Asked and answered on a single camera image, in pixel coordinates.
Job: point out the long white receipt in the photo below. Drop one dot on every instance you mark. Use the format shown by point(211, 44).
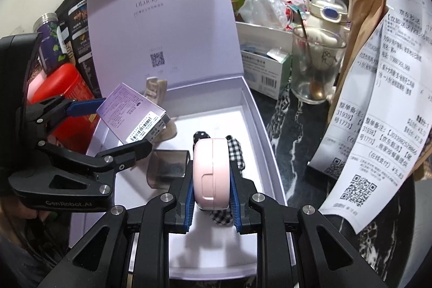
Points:
point(382, 118)

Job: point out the lavender open gift box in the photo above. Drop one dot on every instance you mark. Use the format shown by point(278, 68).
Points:
point(193, 44)

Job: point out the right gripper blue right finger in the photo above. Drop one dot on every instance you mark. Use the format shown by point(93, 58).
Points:
point(235, 204)

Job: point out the smoky transparent plastic case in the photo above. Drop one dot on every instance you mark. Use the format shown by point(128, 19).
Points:
point(165, 166)

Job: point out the pearl white hair claw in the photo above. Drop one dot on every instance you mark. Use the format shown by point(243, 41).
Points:
point(155, 91)

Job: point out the purple label jar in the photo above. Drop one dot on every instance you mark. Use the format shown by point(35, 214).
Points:
point(52, 51)

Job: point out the purple small carton box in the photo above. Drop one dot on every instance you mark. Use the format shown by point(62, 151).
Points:
point(131, 116)

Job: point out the red cylindrical canister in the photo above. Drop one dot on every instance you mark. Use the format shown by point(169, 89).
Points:
point(73, 133)

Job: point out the glass cup with spoon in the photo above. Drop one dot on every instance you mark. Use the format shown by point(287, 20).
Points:
point(316, 58)

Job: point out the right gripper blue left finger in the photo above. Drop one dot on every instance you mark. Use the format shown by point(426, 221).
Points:
point(189, 204)

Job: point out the pink round compact case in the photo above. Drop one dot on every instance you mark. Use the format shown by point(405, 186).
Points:
point(211, 174)

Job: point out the white medicine box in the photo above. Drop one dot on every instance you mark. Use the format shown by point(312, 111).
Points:
point(266, 58)

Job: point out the black polka dot scrunchie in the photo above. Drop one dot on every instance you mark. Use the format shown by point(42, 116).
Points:
point(199, 136)

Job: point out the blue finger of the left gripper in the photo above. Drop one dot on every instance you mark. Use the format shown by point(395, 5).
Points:
point(84, 108)

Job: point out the brown paper bag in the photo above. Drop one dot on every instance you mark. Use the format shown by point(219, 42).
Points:
point(366, 15)

